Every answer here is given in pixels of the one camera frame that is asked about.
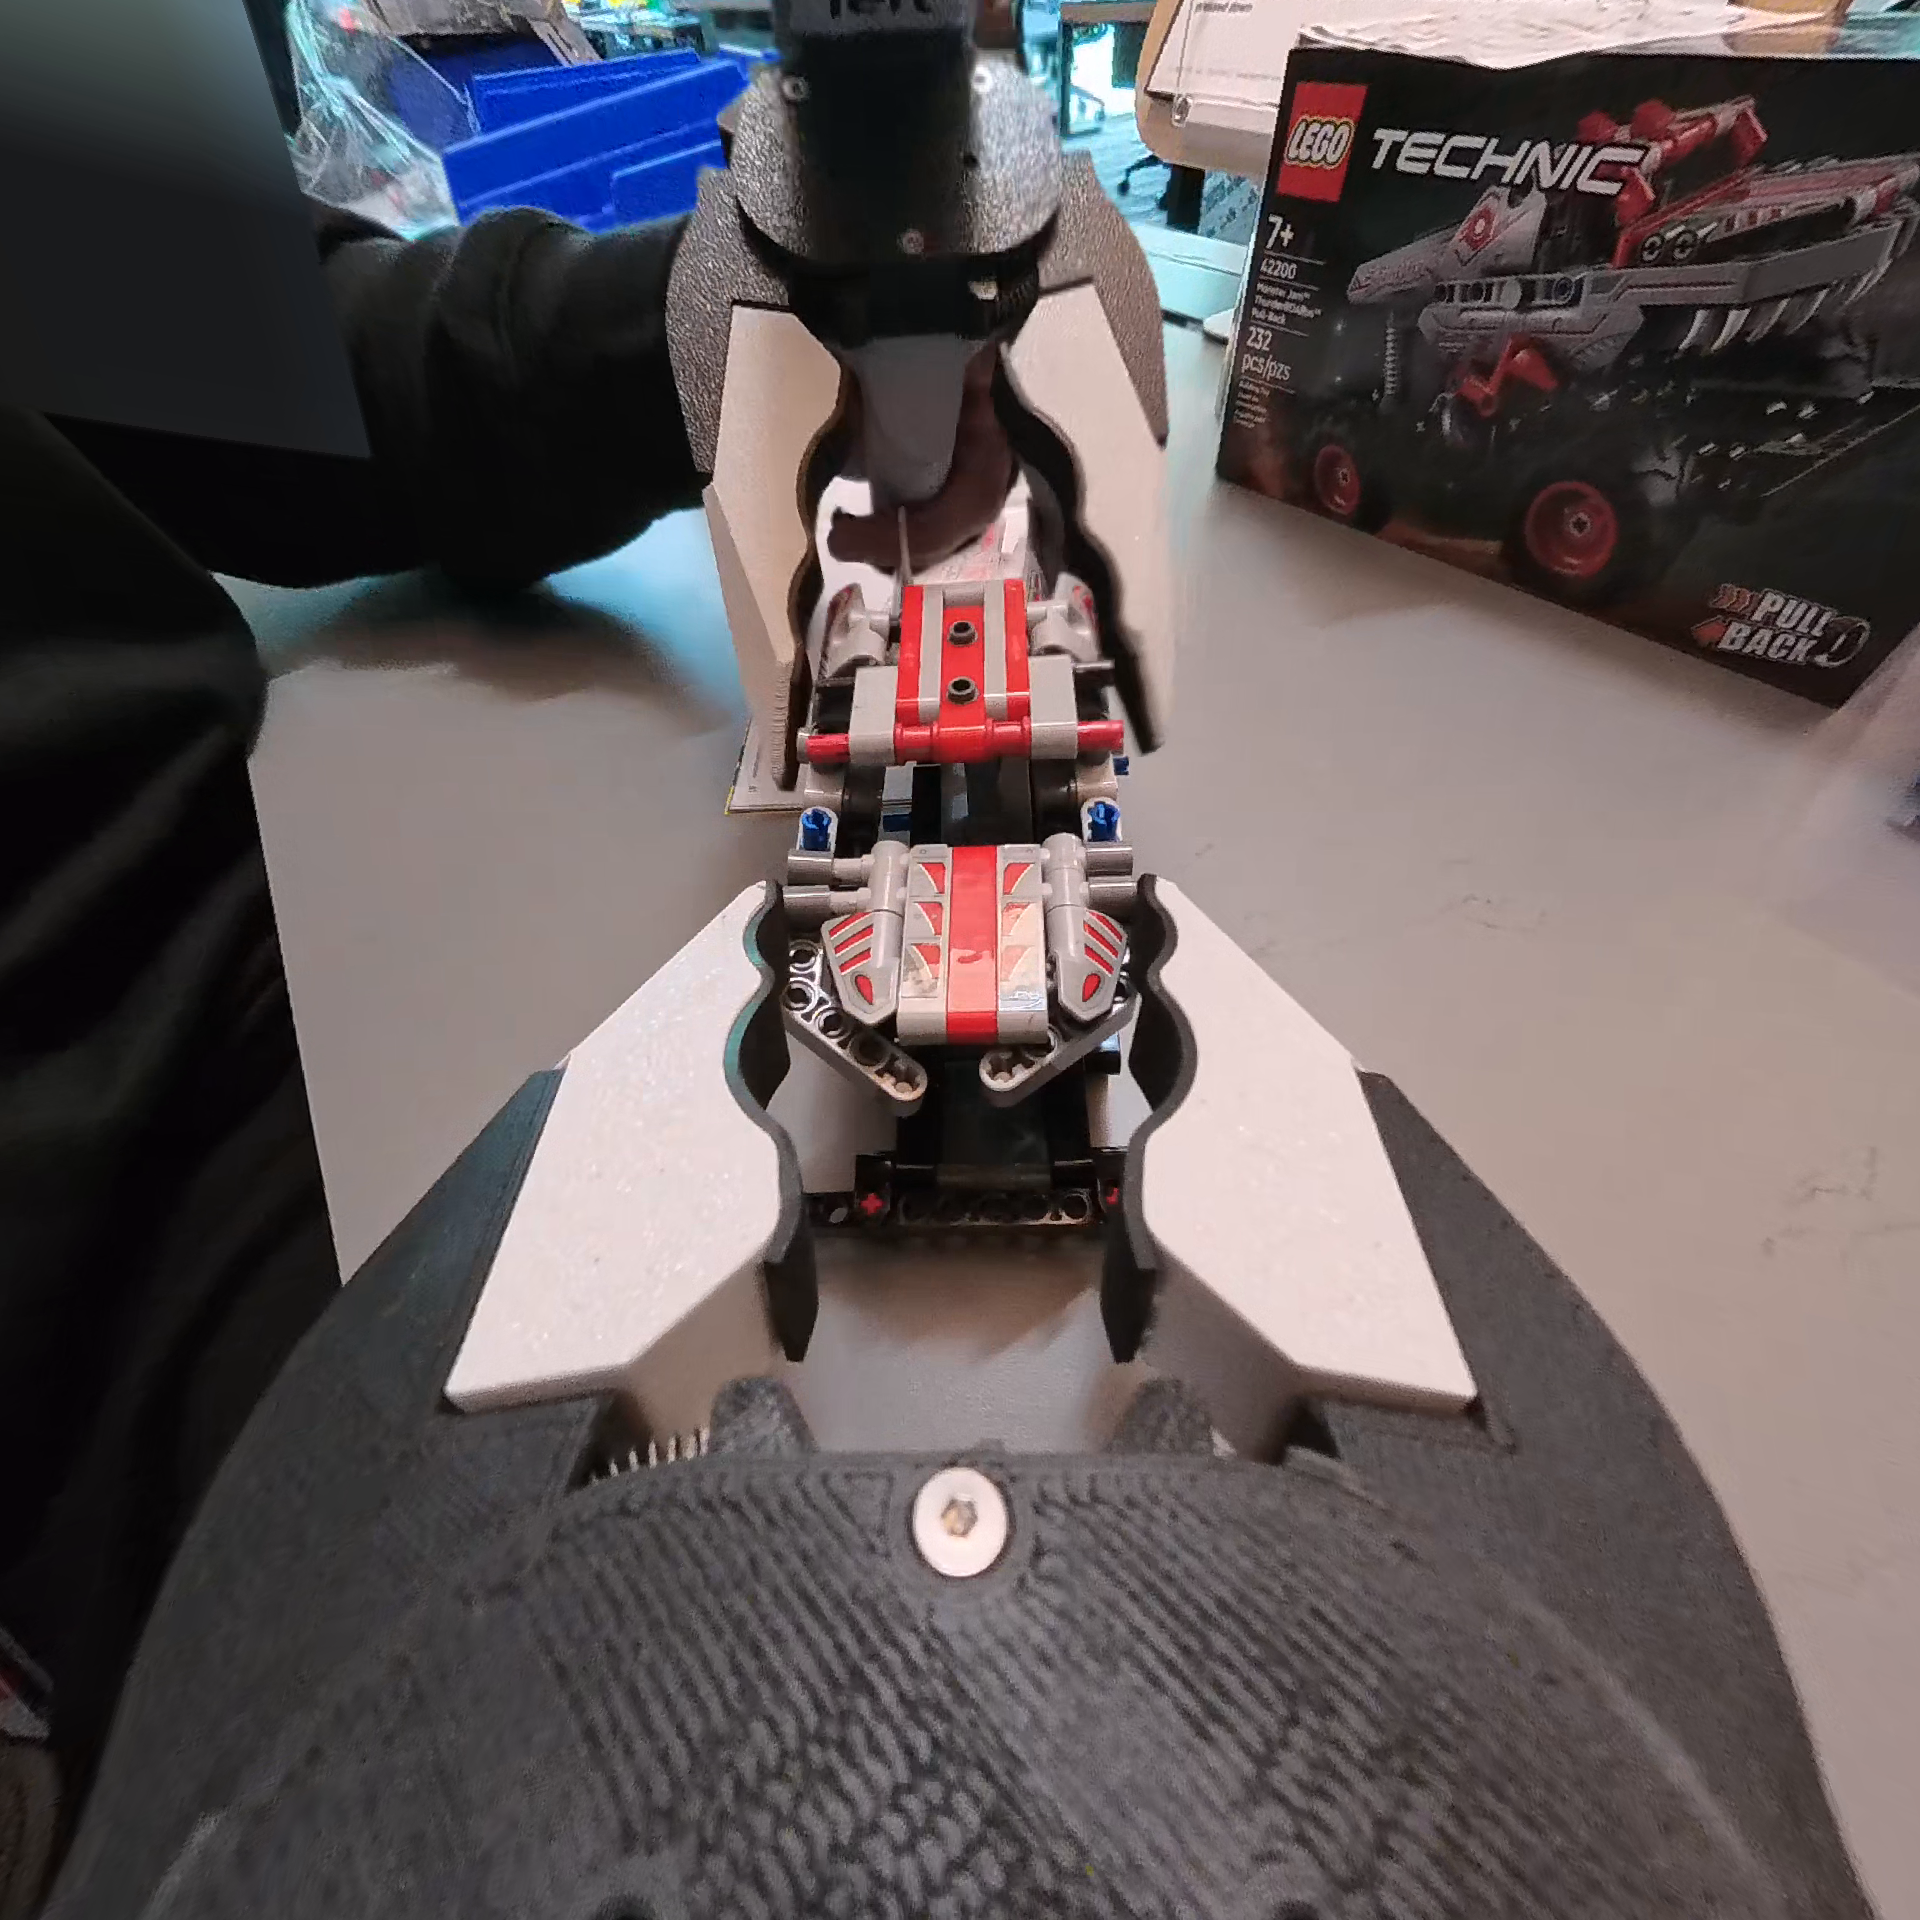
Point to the person's left hand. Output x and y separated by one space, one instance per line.
991 464

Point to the black toy truck box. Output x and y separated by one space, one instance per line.
1575 374

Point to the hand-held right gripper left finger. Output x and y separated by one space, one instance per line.
631 1200

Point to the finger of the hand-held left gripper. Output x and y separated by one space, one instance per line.
759 451
1111 434

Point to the grey and red toy truck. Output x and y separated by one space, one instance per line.
961 674

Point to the cardboard box with paper sheet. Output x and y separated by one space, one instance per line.
1244 90

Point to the person's black clothed torso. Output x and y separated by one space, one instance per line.
121 901

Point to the person's left forearm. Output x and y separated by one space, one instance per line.
524 374

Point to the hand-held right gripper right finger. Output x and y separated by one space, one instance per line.
1291 1214

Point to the clear plastic bag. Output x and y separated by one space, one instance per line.
361 134

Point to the white desk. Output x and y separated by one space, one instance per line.
1501 974

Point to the blue storage bin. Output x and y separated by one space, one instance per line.
600 134

